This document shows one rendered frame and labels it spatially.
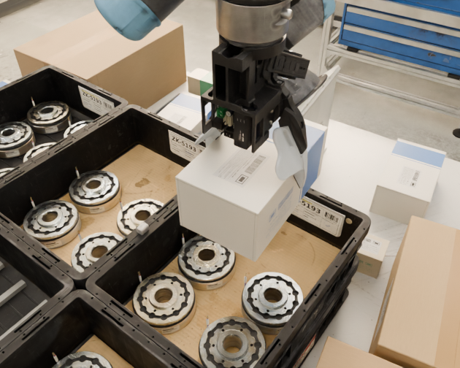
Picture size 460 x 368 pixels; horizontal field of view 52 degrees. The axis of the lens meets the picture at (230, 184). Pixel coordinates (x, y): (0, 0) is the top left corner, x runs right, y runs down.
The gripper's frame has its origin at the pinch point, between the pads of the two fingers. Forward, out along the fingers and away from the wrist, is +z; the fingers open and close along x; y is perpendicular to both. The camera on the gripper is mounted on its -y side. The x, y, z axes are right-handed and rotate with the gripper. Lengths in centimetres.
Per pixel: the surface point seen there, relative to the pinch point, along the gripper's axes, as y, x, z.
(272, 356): 14.7, 11.8, 17.7
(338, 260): -5.1, 12.9, 17.8
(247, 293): 4.0, 1.7, 24.6
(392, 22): -195, -30, 62
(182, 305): 11.4, -6.2, 24.9
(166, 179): -13.9, -29.5, 27.9
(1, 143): -1, -67, 25
